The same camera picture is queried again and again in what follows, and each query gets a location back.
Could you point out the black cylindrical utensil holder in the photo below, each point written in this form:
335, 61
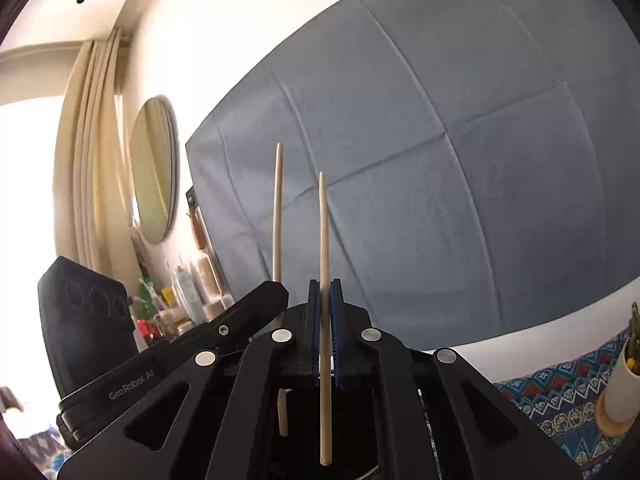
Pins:
359, 441

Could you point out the blue patterned tablecloth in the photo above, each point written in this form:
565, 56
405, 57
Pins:
566, 401

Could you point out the wooden brush on wall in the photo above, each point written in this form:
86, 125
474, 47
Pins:
198, 231

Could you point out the grey-blue backdrop cloth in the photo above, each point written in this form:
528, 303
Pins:
480, 157

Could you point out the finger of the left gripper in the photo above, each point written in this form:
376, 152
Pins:
249, 315

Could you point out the wooden chopstick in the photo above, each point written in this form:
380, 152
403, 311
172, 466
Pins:
325, 345
276, 264

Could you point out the green bottle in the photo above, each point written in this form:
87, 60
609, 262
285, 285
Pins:
148, 308

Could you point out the white pot with cactus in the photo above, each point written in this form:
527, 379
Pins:
621, 396

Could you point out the grey spray bottle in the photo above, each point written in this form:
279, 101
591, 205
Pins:
189, 296

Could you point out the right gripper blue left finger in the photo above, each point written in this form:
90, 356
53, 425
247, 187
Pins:
312, 328

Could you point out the round wall mirror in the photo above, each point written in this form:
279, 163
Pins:
155, 167

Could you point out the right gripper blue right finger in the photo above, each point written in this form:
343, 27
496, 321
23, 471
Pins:
336, 302

